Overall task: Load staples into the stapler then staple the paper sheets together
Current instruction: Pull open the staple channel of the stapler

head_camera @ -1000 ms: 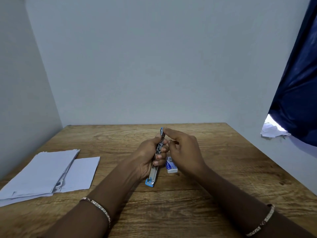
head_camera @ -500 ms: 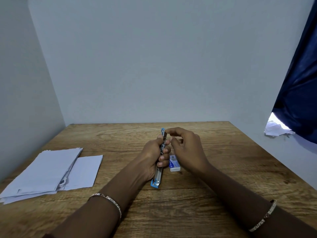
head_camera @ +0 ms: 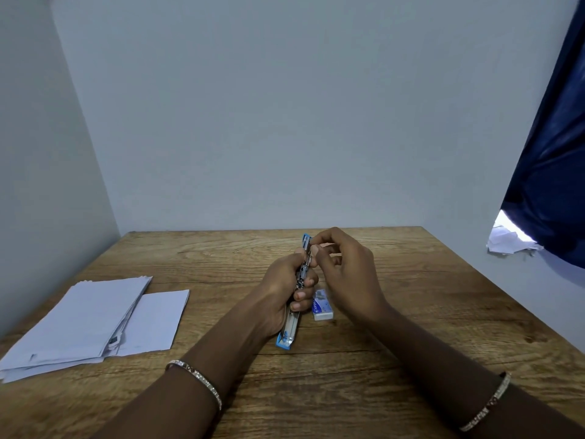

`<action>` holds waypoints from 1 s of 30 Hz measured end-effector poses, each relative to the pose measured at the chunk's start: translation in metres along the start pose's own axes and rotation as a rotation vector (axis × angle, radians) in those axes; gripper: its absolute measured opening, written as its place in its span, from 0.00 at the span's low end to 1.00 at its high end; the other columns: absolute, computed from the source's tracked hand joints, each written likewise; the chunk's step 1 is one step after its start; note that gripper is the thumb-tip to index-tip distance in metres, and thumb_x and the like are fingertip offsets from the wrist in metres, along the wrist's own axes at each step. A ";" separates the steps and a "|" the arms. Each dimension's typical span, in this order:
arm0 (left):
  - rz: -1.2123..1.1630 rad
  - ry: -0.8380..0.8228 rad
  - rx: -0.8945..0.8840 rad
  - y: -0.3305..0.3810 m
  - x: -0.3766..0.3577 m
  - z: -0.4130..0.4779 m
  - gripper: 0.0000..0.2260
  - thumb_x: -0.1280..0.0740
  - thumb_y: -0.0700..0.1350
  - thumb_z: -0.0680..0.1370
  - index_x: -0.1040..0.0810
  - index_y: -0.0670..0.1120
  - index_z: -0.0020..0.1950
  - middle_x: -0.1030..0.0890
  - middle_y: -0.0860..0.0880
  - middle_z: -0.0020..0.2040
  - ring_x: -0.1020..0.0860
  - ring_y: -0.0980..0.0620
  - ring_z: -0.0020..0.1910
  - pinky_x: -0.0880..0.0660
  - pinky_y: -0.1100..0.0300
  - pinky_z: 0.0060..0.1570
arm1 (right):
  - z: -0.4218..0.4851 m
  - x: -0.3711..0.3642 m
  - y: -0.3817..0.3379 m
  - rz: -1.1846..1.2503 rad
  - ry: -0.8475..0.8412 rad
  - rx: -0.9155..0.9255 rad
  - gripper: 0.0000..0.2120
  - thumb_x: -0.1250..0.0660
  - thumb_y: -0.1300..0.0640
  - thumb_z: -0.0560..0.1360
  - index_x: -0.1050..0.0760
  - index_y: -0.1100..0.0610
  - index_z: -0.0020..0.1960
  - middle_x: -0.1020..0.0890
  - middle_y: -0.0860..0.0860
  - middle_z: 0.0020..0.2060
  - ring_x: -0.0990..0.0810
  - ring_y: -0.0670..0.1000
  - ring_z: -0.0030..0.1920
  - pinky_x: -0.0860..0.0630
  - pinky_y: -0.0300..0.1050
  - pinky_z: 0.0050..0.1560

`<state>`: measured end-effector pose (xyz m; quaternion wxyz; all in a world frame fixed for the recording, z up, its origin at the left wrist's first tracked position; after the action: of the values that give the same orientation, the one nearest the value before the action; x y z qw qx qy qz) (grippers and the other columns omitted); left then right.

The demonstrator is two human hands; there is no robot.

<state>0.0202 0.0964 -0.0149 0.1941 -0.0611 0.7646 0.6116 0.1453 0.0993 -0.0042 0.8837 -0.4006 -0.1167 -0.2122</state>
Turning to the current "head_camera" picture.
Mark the dark blue curtain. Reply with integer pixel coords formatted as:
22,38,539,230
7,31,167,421
500,0,585,270

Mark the person's left hand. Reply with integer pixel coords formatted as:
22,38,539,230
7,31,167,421
253,246,320,340

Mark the blue metal stapler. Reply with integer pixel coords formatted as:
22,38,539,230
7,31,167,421
275,233,313,351

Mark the silver beaded bracelet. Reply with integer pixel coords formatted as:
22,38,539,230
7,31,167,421
165,359,224,411
459,372,512,433

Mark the crumpled white paper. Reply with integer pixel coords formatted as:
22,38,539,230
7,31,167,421
486,210,545,256

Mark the person's right forearm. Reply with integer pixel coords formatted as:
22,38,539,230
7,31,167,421
359,301,585,439

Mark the small blue white staple box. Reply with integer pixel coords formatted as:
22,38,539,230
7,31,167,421
312,289,335,322

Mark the person's left forearm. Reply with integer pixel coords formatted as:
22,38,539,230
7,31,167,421
91,290,279,439

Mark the stack of white papers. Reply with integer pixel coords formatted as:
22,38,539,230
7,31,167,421
0,276,153,384

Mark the single white paper sheet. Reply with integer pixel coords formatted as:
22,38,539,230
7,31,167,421
109,290,190,358

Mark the person's right hand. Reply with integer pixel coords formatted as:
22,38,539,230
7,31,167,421
310,227,390,324

